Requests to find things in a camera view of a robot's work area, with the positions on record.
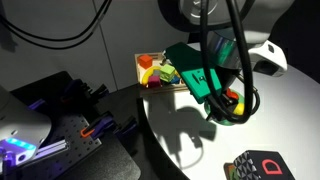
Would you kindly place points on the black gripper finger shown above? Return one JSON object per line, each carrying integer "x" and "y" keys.
{"x": 213, "y": 116}

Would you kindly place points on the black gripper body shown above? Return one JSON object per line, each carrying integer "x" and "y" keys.
{"x": 228, "y": 78}

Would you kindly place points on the white robot base blue light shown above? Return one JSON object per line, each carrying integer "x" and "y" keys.
{"x": 20, "y": 126}

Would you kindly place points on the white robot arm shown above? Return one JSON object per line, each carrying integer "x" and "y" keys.
{"x": 266, "y": 56}

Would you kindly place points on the blue block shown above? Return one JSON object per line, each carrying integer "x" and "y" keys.
{"x": 175, "y": 80}

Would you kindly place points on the wooden tray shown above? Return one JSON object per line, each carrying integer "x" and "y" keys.
{"x": 166, "y": 89}

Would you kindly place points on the small red toy fruit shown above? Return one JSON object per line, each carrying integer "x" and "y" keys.
{"x": 232, "y": 95}

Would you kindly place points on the green bowl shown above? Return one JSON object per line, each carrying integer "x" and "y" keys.
{"x": 230, "y": 121}

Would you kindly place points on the yellow toy lemon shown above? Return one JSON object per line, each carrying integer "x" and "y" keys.
{"x": 238, "y": 109}

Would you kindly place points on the lime green cube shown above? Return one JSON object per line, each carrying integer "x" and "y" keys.
{"x": 167, "y": 72}

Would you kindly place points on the magenta cube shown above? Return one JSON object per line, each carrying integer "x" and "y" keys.
{"x": 154, "y": 82}

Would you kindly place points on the yellow toy banana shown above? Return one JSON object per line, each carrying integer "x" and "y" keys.
{"x": 146, "y": 74}

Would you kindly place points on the orange-red cube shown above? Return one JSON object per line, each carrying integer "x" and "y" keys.
{"x": 145, "y": 61}

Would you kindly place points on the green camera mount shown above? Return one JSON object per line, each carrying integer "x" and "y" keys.
{"x": 196, "y": 78}

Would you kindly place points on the aluminium rail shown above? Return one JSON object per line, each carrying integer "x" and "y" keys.
{"x": 51, "y": 149}
{"x": 36, "y": 104}

